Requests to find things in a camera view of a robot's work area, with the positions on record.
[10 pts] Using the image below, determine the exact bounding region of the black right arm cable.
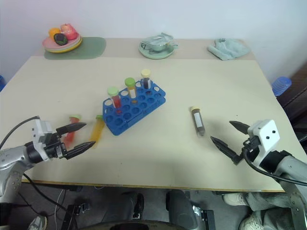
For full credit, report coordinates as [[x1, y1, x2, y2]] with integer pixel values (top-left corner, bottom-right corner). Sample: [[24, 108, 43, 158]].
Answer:
[[242, 147, 307, 187]]

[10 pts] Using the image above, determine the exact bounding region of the pink plate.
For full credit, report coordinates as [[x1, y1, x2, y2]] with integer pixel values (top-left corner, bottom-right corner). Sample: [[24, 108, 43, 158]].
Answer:
[[42, 34, 81, 50]]

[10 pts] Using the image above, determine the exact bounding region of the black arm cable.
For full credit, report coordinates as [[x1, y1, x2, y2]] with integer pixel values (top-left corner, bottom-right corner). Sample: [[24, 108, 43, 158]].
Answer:
[[0, 115, 40, 150], [242, 147, 307, 187]]

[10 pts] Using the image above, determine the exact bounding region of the grey sneaker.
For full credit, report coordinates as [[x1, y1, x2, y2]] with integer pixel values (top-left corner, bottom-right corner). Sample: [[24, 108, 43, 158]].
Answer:
[[28, 215, 48, 230]]

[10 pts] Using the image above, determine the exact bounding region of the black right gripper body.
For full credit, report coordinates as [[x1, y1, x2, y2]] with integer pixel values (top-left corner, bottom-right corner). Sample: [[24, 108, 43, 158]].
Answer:
[[241, 135, 261, 164]]

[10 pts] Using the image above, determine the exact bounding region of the red liquid tube green cap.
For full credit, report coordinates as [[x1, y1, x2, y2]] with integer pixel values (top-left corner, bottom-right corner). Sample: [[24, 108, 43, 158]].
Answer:
[[106, 87, 123, 114], [64, 114, 82, 142]]

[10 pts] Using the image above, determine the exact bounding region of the orange liquid tube green cap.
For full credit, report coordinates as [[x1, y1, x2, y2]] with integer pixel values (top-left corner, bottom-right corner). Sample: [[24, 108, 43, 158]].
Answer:
[[89, 115, 105, 145], [124, 77, 138, 99]]

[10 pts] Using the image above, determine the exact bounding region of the brown liquid tube yellow cap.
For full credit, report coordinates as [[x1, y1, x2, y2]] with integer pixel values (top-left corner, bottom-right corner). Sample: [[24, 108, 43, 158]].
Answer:
[[189, 106, 206, 138]]

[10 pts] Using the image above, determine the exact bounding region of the black floor cable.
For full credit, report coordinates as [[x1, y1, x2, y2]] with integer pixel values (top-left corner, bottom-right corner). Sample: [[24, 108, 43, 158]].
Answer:
[[21, 173, 74, 218]]

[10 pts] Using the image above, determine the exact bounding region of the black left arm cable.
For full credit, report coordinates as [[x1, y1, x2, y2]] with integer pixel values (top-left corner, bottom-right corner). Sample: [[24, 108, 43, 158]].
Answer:
[[0, 115, 40, 150]]

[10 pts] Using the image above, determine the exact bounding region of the dark rounded shape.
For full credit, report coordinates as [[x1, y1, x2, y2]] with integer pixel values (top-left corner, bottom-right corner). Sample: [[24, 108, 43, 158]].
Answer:
[[121, 191, 145, 220], [165, 189, 200, 230]]

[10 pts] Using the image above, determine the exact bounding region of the pink peach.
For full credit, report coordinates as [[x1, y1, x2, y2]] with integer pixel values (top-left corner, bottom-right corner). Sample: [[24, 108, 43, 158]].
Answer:
[[59, 23, 79, 41]]

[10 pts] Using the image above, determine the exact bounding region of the blue test tube rack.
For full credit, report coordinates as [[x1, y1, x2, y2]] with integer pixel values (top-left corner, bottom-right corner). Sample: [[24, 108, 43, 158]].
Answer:
[[102, 81, 167, 137]]

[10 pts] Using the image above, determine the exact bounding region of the dark wooden cabinet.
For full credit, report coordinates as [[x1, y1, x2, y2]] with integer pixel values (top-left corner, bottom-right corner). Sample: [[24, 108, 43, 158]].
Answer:
[[275, 68, 307, 150]]

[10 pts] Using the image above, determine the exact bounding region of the light teal towel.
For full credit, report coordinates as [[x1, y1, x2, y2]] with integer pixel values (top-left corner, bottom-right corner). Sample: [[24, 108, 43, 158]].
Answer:
[[207, 38, 251, 61]]

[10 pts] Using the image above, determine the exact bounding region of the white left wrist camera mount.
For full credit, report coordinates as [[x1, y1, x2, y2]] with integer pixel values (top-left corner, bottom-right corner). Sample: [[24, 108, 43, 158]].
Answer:
[[30, 119, 55, 145]]

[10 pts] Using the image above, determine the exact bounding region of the orange fruit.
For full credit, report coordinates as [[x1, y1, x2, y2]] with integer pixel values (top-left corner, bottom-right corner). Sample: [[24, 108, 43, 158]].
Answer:
[[48, 27, 61, 39]]

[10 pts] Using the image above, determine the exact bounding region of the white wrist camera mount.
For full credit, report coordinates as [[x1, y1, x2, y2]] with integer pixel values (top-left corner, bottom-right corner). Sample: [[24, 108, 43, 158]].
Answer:
[[247, 119, 281, 168], [30, 119, 55, 145]]

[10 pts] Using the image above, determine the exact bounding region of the yellow plate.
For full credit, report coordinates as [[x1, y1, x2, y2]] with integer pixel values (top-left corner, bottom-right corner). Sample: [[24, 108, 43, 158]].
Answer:
[[45, 36, 83, 54]]

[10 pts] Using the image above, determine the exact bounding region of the grey trouser leg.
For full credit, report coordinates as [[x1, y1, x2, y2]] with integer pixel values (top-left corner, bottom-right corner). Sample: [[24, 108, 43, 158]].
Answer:
[[242, 191, 295, 230]]

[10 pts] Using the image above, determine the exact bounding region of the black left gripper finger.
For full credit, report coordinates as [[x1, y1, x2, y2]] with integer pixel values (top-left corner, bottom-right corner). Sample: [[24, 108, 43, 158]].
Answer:
[[56, 122, 87, 135], [64, 141, 97, 161]]

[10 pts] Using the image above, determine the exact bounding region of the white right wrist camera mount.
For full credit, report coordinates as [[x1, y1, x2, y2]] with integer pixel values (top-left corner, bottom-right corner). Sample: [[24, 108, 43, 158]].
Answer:
[[247, 119, 281, 168]]

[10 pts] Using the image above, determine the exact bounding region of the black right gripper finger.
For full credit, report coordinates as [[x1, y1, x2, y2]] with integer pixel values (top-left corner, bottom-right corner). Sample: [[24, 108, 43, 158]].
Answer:
[[210, 136, 243, 166], [229, 120, 250, 137]]

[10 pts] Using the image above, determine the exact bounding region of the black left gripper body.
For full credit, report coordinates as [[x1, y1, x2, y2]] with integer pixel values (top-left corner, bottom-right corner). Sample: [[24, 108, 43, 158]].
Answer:
[[43, 132, 70, 161]]

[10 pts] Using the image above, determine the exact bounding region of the green placemat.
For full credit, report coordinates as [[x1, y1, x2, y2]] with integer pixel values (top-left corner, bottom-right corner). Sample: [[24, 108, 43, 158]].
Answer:
[[43, 36, 107, 61]]

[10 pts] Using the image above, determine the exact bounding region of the white sneaker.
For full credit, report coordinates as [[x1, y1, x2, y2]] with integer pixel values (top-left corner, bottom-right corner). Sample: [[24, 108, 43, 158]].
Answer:
[[238, 214, 265, 230], [223, 192, 250, 207]]

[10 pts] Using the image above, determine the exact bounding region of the dark purple fruit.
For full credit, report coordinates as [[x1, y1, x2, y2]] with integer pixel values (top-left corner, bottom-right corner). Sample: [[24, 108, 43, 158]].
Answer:
[[53, 33, 68, 46]]

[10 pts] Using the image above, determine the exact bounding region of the pale green plate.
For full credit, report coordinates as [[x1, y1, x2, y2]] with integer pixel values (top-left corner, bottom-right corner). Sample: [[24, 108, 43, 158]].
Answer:
[[138, 38, 176, 60]]

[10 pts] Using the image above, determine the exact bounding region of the dark liquid tube yellow cap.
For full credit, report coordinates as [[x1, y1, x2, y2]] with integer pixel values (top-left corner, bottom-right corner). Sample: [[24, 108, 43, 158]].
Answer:
[[140, 69, 153, 90]]

